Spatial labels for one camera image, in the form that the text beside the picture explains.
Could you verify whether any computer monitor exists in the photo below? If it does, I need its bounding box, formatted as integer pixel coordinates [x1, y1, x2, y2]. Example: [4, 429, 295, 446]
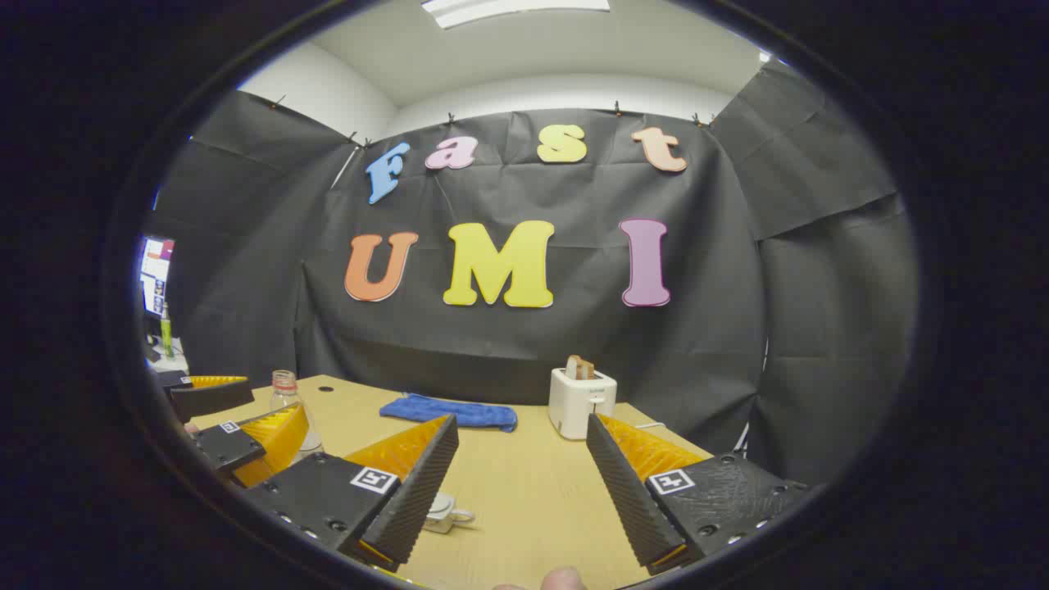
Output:
[139, 236, 175, 319]

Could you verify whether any ceiling light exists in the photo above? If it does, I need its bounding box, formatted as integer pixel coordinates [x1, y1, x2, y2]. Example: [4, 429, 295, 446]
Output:
[422, 0, 611, 30]

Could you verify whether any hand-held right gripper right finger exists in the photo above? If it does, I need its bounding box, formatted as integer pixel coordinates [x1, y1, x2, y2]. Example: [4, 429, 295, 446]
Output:
[586, 412, 812, 576]

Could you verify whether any white toaster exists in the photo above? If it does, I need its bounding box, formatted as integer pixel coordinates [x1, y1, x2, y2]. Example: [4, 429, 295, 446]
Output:
[548, 367, 618, 441]

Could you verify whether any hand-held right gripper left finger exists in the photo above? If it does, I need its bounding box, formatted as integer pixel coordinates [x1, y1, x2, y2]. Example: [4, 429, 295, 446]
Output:
[243, 414, 460, 573]

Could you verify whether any white teacup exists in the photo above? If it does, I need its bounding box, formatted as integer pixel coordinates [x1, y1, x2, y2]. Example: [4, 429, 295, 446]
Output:
[422, 492, 476, 535]

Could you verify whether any black backdrop cloth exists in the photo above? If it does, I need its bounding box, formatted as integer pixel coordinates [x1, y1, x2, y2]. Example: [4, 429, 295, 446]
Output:
[152, 61, 919, 484]

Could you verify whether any clear plastic water bottle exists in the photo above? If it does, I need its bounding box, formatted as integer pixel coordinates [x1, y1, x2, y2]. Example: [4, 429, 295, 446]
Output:
[269, 370, 325, 460]

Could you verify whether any blue towel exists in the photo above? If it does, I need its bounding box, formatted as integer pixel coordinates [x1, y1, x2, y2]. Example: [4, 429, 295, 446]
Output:
[379, 393, 519, 433]

